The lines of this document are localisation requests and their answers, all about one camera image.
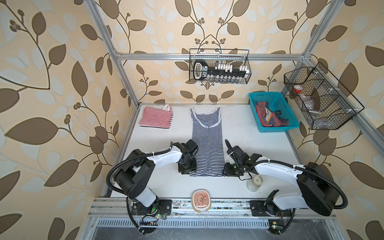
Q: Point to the blue white striped tank top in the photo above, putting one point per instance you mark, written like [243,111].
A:
[207,133]

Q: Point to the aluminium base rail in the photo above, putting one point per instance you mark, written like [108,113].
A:
[179,213]

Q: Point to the teal plastic basket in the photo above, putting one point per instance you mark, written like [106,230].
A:
[276,102]

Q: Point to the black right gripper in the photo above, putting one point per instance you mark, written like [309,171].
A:
[227,171]

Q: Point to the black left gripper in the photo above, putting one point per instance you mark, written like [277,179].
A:
[194,168]

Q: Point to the black socket tool set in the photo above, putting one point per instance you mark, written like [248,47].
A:
[220,72]

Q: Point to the red white striped folded top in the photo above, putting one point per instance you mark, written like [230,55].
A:
[157,118]

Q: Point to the black wire basket right wall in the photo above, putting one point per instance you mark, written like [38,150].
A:
[335,103]

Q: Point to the black wire basket back wall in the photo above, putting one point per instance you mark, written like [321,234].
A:
[225,55]

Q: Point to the maroon red garment in basket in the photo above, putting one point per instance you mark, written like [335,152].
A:
[269,118]

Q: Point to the pink oval container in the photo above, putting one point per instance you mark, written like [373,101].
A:
[201,201]

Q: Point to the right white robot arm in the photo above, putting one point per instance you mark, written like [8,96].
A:
[313,188]

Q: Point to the black wire basket wall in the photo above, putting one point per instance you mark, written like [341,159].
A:
[335,103]
[225,55]

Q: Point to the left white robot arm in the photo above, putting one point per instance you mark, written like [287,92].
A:
[131,176]

